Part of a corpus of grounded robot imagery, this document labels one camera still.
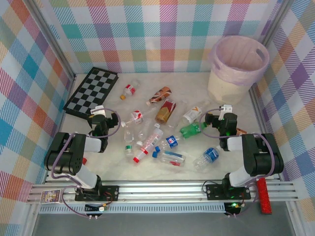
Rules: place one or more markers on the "red glitter microphone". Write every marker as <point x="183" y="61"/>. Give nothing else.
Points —
<point x="264" y="196"/>

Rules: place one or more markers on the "playing card box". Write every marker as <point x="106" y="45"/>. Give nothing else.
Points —
<point x="50" y="196"/>

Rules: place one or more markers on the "white label bottle orange mark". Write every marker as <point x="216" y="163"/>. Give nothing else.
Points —
<point x="193" y="113"/>

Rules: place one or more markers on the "blue cap bottle striped label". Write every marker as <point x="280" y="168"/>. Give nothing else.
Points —
<point x="172" y="157"/>

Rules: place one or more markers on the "clear bottle with green cap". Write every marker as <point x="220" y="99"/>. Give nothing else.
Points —
<point x="128" y="147"/>

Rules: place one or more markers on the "copper orange label bottle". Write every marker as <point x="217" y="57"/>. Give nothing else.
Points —
<point x="240" y="130"/>

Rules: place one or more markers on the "controller board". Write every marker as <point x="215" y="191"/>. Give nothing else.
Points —
<point x="233" y="207"/>
<point x="93" y="209"/>

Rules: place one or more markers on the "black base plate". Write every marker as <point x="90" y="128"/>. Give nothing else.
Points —
<point x="110" y="191"/>
<point x="214" y="191"/>

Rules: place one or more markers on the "red tape roll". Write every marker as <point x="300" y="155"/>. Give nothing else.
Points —
<point x="85" y="161"/>

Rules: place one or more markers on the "Pepsi bottle with blue cap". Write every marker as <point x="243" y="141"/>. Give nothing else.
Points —
<point x="171" y="142"/>

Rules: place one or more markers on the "clear bottle red white label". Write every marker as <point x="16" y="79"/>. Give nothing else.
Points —
<point x="137" y="116"/>

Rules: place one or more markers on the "left controller board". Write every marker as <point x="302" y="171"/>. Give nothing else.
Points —
<point x="93" y="209"/>

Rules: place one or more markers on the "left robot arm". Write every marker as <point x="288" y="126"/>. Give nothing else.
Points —
<point x="91" y="143"/>

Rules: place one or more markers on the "clear bottle with orange cap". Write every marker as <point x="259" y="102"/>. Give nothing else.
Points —
<point x="130" y="89"/>

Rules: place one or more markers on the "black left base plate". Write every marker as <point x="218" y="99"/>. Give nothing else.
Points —
<point x="110" y="191"/>

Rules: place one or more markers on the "red and gold label bottle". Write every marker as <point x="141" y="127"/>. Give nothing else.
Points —
<point x="166" y="110"/>

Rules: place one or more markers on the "purple bin liner bag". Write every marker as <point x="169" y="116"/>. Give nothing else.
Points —
<point x="242" y="57"/>

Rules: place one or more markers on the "green plastic bottle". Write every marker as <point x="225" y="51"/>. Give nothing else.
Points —
<point x="192" y="129"/>

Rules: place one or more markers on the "black and grey chessboard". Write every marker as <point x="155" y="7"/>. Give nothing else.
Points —
<point x="93" y="91"/>

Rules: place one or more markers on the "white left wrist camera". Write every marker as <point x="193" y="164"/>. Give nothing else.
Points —
<point x="97" y="109"/>

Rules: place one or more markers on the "aluminium mounting rail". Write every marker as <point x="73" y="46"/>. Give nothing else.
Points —
<point x="160" y="190"/>

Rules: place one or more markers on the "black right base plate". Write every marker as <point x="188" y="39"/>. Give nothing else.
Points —
<point x="214" y="191"/>

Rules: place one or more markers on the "brown swirl label bottle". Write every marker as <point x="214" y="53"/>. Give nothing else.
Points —
<point x="160" y="95"/>

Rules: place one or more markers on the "right controller board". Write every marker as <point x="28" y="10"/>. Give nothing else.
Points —
<point x="233" y="207"/>

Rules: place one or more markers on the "clear bottle blue label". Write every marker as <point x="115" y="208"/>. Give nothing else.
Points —
<point x="211" y="154"/>

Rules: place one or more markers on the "beige waste bin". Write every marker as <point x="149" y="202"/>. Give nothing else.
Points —
<point x="224" y="91"/>

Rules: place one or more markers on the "aluminium frame post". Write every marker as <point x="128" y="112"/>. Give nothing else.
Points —
<point x="53" y="41"/>
<point x="278" y="22"/>

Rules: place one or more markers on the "clear bottle with red cap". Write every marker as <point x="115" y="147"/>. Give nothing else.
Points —
<point x="150" y="142"/>

